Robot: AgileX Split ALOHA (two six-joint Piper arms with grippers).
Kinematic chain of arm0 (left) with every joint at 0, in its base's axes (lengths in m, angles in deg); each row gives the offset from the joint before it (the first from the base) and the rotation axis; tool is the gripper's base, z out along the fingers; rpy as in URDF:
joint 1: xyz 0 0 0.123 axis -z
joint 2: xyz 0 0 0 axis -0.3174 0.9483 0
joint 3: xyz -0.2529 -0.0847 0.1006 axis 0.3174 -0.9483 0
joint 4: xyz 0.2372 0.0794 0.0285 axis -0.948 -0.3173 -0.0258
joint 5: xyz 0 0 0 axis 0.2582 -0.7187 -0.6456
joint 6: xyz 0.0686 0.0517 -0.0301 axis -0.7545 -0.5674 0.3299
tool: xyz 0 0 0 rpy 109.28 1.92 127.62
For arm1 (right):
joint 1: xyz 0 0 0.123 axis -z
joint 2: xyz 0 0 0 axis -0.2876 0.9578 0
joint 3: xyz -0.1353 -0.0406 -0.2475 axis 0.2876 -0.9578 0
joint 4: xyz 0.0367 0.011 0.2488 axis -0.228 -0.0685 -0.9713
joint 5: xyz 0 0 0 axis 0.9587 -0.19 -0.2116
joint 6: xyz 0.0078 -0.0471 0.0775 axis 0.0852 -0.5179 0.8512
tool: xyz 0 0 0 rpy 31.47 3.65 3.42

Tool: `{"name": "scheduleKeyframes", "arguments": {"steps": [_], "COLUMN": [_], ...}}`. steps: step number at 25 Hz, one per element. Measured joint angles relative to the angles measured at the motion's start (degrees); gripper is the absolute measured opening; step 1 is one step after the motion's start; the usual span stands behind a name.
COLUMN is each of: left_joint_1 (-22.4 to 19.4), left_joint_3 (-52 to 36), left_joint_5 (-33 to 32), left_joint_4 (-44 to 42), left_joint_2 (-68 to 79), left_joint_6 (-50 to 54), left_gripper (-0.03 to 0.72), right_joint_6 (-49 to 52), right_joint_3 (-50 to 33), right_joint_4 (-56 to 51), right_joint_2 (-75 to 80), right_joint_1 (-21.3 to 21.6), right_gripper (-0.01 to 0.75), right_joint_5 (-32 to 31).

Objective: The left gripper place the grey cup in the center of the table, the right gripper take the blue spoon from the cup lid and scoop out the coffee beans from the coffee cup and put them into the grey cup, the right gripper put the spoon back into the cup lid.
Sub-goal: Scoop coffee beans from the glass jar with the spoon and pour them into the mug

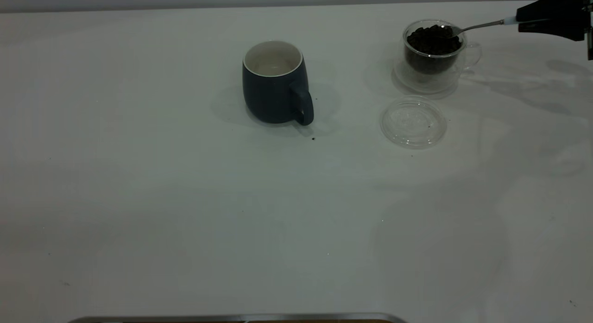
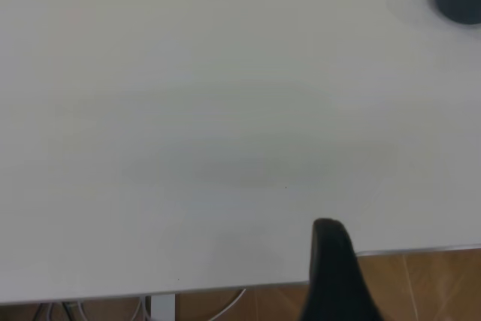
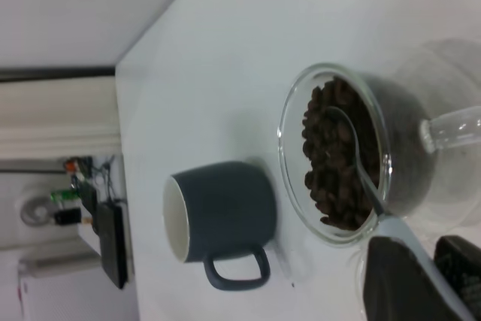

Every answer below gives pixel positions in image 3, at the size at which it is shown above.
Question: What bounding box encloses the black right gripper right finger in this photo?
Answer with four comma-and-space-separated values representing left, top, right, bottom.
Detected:
434, 235, 481, 321

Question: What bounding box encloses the black electronics box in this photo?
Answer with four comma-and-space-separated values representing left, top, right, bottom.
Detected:
93, 202, 129, 291

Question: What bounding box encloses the metal spoon pale blue handle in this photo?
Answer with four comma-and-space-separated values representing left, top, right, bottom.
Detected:
325, 105, 475, 321

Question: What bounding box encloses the round grey fan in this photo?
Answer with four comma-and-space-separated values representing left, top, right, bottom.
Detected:
20, 195, 52, 227

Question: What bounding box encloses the clear glass handled cup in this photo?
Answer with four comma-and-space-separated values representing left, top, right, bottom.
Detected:
277, 38, 481, 249

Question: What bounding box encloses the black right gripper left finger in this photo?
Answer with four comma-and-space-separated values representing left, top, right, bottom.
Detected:
362, 236, 467, 321

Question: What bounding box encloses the roasted coffee beans pile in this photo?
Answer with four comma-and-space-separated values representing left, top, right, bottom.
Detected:
301, 76, 381, 232

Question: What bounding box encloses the green circuit board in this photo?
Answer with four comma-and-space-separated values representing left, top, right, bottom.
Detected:
50, 188, 82, 206

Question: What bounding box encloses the dark grey ceramic mug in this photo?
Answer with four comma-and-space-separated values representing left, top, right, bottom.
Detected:
162, 161, 278, 292

